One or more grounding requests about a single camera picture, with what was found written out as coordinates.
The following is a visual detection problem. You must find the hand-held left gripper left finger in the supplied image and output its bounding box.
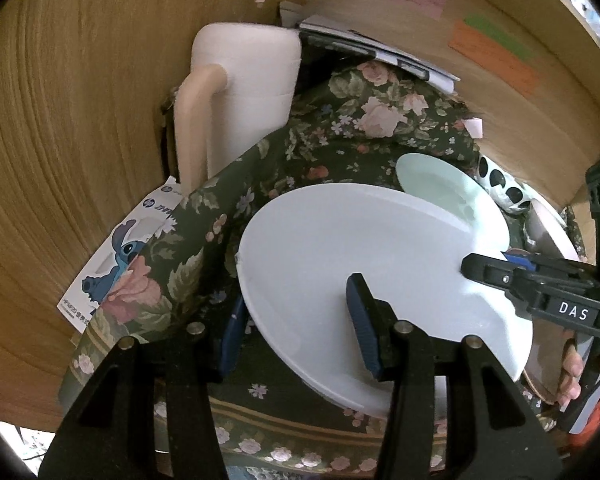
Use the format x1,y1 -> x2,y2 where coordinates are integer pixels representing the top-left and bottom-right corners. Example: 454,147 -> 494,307
37,295 -> 247,480

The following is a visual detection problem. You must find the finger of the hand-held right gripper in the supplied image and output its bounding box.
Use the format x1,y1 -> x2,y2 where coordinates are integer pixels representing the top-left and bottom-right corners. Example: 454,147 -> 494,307
503,251 -> 598,283
461,253 -> 537,313

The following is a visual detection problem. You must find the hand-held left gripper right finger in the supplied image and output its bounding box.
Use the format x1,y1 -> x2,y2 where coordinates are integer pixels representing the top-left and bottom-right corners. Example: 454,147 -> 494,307
346,273 -> 565,480

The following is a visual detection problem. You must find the large white plate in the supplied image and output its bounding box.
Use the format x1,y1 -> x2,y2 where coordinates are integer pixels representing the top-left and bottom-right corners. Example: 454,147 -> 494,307
237,183 -> 535,418

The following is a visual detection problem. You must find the mint green bowl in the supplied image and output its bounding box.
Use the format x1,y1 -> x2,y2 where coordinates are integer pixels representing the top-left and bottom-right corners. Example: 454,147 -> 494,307
396,152 -> 511,261

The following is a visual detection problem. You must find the person's right hand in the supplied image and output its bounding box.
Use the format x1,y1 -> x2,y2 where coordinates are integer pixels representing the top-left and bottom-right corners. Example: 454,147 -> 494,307
555,337 -> 600,408

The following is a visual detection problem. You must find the black and white spotted cup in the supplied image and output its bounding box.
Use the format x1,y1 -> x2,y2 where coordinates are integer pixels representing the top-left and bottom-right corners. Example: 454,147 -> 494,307
475,155 -> 531,216

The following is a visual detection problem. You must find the cartoon printed card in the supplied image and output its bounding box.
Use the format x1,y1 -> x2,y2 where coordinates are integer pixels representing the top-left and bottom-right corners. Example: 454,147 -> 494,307
56,175 -> 191,333

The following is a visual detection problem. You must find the dark floral tablecloth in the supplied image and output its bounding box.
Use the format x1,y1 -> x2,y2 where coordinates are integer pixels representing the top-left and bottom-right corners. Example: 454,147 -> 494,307
57,60 -> 588,473

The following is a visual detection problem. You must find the orange sticky note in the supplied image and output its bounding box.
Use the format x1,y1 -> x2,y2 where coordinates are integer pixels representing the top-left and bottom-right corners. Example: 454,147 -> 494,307
449,20 -> 541,97

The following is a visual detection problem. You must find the green sticky note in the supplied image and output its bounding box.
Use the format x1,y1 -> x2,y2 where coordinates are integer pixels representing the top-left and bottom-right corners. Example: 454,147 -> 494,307
462,12 -> 533,61

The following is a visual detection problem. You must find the white paper towel roll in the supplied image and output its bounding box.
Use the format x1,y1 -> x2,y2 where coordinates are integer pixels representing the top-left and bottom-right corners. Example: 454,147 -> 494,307
190,22 -> 302,181

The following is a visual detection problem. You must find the stack of booklets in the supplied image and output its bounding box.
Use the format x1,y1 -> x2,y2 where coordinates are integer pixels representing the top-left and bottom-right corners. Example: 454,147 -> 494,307
279,1 -> 461,96

